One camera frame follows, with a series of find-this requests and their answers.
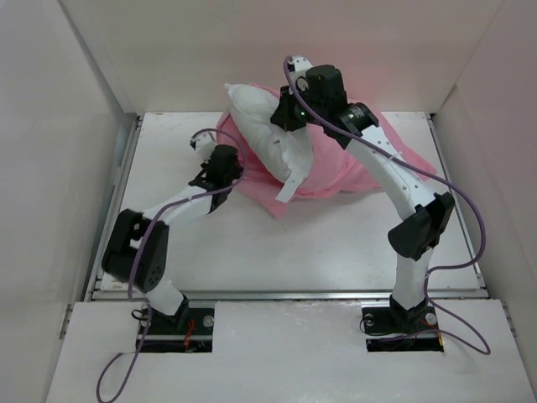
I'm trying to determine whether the pink pillowcase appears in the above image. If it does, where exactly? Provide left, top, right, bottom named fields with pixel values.
left=216, top=82, right=438, bottom=222

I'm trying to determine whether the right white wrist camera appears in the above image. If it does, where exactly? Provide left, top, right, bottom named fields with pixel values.
left=287, top=55, right=313, bottom=92

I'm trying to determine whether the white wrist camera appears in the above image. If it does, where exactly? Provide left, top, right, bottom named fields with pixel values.
left=190, top=132, right=217, bottom=160
left=287, top=55, right=313, bottom=92

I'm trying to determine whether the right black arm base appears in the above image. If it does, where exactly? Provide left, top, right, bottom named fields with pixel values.
left=362, top=306, right=438, bottom=337

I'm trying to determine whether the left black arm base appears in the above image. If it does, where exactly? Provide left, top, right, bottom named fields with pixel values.
left=148, top=306, right=215, bottom=337

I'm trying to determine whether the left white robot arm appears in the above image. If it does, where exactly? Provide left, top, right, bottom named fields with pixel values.
left=102, top=144, right=243, bottom=333

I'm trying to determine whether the front aluminium rail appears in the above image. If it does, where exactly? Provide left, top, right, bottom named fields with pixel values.
left=90, top=289, right=492, bottom=302

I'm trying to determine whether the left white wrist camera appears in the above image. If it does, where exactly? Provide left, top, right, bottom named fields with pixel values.
left=190, top=132, right=217, bottom=160

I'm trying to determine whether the white pillow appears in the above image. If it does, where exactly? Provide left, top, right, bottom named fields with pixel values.
left=225, top=84, right=314, bottom=202

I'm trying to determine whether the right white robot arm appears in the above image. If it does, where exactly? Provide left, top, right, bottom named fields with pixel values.
left=270, top=57, right=455, bottom=331

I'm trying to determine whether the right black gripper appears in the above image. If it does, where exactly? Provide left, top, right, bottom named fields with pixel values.
left=273, top=81, right=327, bottom=131

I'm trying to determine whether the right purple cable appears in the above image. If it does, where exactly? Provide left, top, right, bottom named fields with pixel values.
left=283, top=55, right=492, bottom=356

